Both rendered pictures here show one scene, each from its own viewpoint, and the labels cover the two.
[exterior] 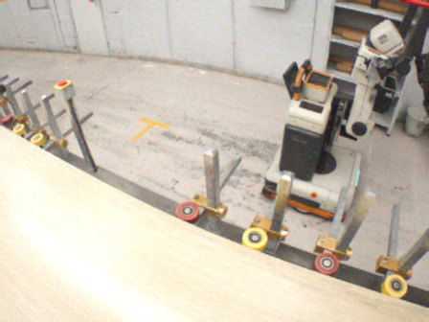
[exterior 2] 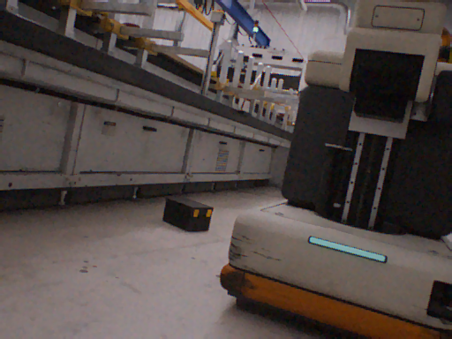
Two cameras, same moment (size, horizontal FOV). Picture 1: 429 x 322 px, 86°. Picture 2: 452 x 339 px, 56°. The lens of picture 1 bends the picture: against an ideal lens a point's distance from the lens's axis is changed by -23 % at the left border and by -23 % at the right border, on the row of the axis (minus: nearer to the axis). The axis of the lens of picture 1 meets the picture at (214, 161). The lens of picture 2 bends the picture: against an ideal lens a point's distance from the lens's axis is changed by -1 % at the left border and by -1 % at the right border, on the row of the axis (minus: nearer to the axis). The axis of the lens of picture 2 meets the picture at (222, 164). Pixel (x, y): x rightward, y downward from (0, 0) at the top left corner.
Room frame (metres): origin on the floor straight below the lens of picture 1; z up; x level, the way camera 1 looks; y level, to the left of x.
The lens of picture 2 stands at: (0.82, -2.03, 0.45)
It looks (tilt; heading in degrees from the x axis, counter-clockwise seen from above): 3 degrees down; 80
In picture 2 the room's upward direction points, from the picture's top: 11 degrees clockwise
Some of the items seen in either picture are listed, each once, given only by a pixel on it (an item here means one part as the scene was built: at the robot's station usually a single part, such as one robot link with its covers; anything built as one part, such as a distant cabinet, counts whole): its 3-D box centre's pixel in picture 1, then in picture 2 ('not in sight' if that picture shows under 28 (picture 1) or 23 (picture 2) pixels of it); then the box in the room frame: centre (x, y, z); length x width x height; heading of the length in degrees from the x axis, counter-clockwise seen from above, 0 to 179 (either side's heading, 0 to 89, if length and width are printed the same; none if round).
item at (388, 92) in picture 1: (382, 87); not in sight; (1.34, -1.02, 0.99); 0.28 x 0.16 x 0.22; 149
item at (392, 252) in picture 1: (392, 248); not in sight; (0.42, -0.65, 0.83); 0.43 x 0.03 x 0.04; 150
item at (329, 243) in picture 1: (333, 248); (75, 3); (0.46, -0.40, 0.83); 0.14 x 0.06 x 0.05; 60
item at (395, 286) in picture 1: (389, 291); not in sight; (0.25, -0.55, 0.85); 0.08 x 0.08 x 0.11
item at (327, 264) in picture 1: (322, 269); not in sight; (0.37, -0.33, 0.85); 0.08 x 0.08 x 0.11
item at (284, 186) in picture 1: (277, 222); (114, 13); (0.57, -0.21, 0.87); 0.04 x 0.04 x 0.48; 60
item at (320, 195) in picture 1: (315, 172); (350, 259); (1.49, -0.77, 0.16); 0.67 x 0.64 x 0.25; 59
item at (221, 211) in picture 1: (209, 206); (146, 45); (0.71, 0.03, 0.81); 0.14 x 0.06 x 0.05; 60
